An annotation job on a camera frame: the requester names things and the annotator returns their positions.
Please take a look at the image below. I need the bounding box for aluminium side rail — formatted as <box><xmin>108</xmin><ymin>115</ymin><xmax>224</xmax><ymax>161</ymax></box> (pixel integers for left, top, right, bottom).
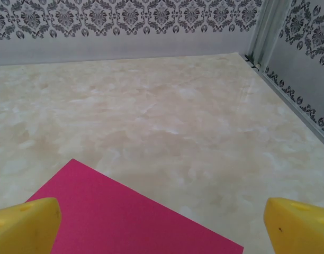
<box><xmin>257</xmin><ymin>63</ymin><xmax>324</xmax><ymax>150</ymax></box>

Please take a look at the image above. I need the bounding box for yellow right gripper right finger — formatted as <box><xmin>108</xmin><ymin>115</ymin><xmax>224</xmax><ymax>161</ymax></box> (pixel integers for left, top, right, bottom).
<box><xmin>263</xmin><ymin>197</ymin><xmax>324</xmax><ymax>254</ymax></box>

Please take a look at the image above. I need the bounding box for aluminium frame post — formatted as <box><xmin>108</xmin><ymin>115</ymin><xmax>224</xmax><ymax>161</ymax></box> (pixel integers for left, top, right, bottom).
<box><xmin>247</xmin><ymin>0</ymin><xmax>281</xmax><ymax>70</ymax></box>

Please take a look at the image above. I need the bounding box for pink paper sheet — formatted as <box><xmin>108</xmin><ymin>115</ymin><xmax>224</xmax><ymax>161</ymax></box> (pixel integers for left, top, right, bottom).
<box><xmin>24</xmin><ymin>158</ymin><xmax>245</xmax><ymax>254</ymax></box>

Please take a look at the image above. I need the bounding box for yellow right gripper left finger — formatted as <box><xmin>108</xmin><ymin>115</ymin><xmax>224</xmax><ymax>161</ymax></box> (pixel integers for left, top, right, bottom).
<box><xmin>0</xmin><ymin>197</ymin><xmax>62</xmax><ymax>254</ymax></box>

